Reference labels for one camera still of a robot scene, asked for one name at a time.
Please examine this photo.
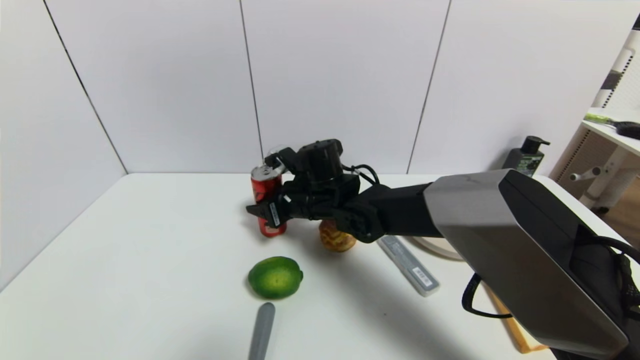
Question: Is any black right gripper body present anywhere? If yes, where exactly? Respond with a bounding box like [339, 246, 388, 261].
[263, 194, 315, 229]

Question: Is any red soda can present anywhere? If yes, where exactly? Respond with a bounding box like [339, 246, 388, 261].
[250, 165, 288, 238]

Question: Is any brown plate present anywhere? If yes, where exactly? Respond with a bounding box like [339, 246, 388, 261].
[410, 236, 467, 262]

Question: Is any black object on desk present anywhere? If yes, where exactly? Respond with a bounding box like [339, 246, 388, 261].
[614, 121, 640, 141]

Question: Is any green lime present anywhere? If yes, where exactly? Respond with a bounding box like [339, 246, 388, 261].
[247, 256, 304, 300]

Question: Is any cream puff pastry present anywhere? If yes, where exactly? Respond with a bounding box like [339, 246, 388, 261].
[319, 220, 357, 253]

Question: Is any grey pen case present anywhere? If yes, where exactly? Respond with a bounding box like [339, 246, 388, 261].
[376, 235, 441, 298]

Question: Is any black pump bottle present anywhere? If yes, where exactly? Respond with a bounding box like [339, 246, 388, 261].
[501, 136, 551, 177]

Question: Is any white bread slice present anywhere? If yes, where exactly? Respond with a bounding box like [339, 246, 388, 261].
[486, 286, 550, 354]

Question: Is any green tool on desk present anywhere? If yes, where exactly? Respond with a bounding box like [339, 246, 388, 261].
[583, 113, 624, 127]

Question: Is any white side desk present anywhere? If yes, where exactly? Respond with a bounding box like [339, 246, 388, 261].
[549, 107, 640, 212]

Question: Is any white pegboard stand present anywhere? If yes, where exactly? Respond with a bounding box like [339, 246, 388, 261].
[590, 10, 640, 111]

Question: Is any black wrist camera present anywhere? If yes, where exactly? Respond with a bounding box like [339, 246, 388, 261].
[296, 139, 346, 182]

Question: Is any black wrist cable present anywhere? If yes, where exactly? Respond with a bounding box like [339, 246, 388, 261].
[342, 163, 381, 187]

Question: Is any grey cylindrical handle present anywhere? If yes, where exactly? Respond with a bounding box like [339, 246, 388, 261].
[248, 302, 276, 360]

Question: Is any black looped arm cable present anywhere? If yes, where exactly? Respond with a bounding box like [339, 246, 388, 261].
[461, 273, 514, 320]

